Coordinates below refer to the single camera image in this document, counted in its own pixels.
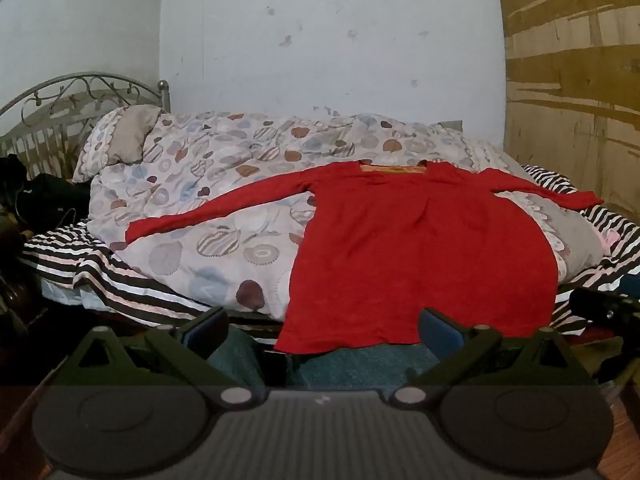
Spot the red long-sleeve shirt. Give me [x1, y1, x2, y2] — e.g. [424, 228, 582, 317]
[125, 159, 604, 354]

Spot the plywood board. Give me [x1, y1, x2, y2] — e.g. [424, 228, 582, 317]
[492, 0, 640, 221]

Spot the circle-patterned duvet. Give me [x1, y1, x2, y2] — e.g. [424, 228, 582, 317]
[89, 110, 606, 323]

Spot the pile of dark clothes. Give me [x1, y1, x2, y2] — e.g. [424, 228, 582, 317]
[0, 155, 92, 241]

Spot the teal cloth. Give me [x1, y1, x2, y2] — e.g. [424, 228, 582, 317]
[207, 327, 443, 392]

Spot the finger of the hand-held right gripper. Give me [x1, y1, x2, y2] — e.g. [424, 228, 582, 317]
[569, 286, 640, 323]

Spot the metal scrollwork headboard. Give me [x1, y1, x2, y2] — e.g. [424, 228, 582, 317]
[0, 72, 172, 181]

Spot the pink cloth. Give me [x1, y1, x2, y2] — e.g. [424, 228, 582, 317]
[594, 226, 622, 257]

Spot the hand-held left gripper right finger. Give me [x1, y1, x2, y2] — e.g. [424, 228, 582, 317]
[390, 307, 596, 408]

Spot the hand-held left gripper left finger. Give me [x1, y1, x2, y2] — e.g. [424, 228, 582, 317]
[60, 306, 256, 408]

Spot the black and white striped bedsheet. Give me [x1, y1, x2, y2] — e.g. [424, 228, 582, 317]
[20, 162, 640, 336]

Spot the beige scalloped pillow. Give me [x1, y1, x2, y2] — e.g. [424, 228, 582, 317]
[72, 105, 163, 184]

